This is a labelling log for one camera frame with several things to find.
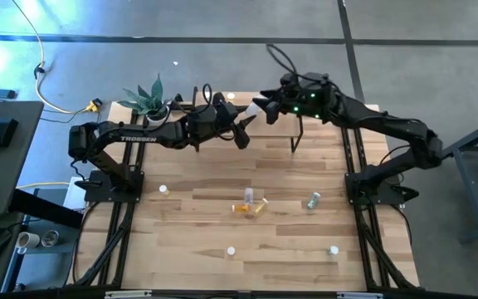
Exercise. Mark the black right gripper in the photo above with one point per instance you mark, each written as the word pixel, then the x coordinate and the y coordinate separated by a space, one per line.
pixel 286 95

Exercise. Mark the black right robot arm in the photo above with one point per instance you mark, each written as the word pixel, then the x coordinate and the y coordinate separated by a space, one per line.
pixel 388 120

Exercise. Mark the black desk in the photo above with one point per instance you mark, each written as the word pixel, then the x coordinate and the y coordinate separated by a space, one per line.
pixel 11 166

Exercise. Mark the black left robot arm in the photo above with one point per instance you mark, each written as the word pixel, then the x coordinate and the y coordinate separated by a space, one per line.
pixel 139 137

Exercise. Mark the blue-grey metal cart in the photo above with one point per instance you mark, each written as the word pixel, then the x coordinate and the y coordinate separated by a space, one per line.
pixel 469 195

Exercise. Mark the clear plastic bottle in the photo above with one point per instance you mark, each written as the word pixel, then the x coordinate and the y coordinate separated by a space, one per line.
pixel 248 195

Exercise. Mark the silver frame bracket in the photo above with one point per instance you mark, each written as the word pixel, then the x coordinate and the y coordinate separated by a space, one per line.
pixel 359 295
pixel 128 294

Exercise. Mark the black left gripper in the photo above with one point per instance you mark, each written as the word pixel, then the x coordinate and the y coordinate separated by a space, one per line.
pixel 212 122

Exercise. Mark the pale yellow pill bottle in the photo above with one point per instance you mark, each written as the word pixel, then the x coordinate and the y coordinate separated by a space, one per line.
pixel 260 205
pixel 231 96
pixel 164 189

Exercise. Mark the green plant in white pot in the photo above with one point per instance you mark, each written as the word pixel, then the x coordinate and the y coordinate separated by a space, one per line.
pixel 152 97

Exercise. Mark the orange pill bottle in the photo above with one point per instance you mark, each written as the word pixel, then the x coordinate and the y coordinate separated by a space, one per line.
pixel 231 250
pixel 241 207

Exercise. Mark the black aluminium rig frame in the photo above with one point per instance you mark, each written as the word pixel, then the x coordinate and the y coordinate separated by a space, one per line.
pixel 206 296

